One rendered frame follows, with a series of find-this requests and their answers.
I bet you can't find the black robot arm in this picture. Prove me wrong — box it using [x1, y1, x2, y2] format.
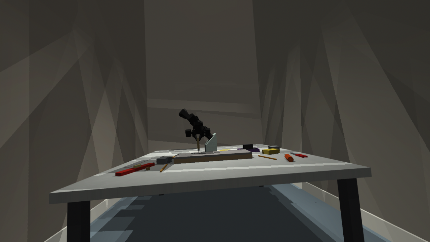
[179, 109, 213, 140]

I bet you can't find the dark red long bar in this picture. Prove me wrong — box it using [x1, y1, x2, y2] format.
[115, 163, 155, 176]

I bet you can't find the orange-handled screwdriver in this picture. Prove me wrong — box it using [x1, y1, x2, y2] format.
[284, 154, 294, 162]

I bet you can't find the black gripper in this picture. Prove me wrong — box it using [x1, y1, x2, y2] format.
[185, 127, 210, 141]

